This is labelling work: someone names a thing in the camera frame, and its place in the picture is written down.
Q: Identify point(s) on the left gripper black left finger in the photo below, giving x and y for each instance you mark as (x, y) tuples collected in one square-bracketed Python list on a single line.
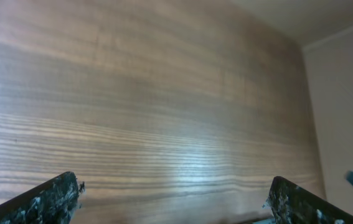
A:
[(54, 201)]

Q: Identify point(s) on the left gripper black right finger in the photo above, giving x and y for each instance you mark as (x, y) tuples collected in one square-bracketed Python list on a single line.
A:
[(293, 204)]

